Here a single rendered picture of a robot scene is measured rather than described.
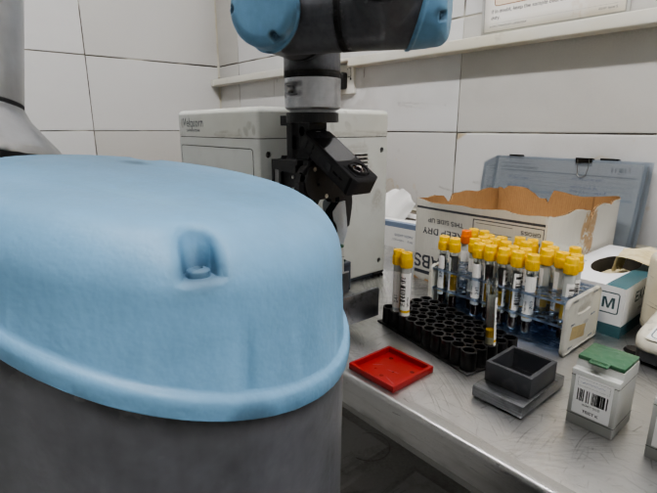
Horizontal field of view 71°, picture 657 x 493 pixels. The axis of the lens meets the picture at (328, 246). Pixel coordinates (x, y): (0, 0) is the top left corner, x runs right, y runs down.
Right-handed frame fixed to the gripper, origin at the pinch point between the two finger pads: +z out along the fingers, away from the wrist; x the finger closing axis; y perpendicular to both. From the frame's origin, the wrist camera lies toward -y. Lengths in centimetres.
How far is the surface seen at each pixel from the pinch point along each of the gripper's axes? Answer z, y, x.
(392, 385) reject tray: 8.2, -20.2, 7.3
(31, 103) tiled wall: -26, 141, 11
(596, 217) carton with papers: -3.6, -20.1, -42.5
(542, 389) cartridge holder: 7.6, -31.2, -2.9
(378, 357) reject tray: 8.8, -14.2, 3.0
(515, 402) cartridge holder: 7.6, -30.5, 1.2
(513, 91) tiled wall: -26, 6, -60
